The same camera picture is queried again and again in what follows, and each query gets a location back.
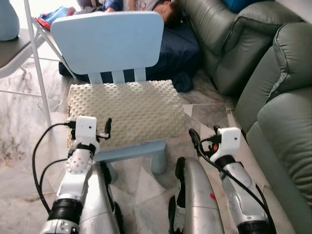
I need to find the silver right robot leg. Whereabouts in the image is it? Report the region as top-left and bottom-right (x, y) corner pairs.
(167, 156), (226, 234)

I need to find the silver robot leg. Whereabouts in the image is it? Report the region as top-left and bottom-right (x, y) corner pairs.
(78, 163), (125, 234)
(167, 156), (226, 234)

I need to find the silver left robot leg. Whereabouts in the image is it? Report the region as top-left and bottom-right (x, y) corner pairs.
(78, 163), (125, 234)

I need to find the light blue child chair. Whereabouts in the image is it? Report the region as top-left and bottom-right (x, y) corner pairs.
(50, 11), (168, 183)

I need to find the dark blue floor mattress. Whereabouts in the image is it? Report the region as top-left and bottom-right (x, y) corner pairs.
(58, 22), (203, 93)

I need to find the white folding chair grey seat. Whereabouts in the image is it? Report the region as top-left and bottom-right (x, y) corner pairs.
(0, 0), (77, 127)

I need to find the blue and red bag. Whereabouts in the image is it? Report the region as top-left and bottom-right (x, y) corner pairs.
(36, 6), (77, 31)

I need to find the sleeping child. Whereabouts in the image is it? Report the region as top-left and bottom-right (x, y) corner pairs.
(104, 0), (187, 26)

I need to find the blue box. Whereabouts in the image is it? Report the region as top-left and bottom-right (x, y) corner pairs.
(222, 0), (267, 14)

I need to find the pale blue cushion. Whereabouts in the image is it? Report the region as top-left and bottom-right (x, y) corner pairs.
(0, 0), (20, 42)

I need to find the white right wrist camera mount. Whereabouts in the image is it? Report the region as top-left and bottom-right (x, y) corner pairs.
(217, 127), (243, 157)

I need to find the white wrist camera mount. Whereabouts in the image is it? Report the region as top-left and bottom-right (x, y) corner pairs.
(73, 116), (99, 144)
(217, 127), (243, 157)

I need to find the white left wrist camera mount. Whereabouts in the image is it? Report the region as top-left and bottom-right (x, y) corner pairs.
(73, 116), (99, 144)

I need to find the short black left arm cable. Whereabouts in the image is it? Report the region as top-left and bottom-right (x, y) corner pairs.
(39, 157), (73, 200)

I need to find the long black left arm cable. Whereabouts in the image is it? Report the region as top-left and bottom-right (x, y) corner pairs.
(32, 121), (77, 214)

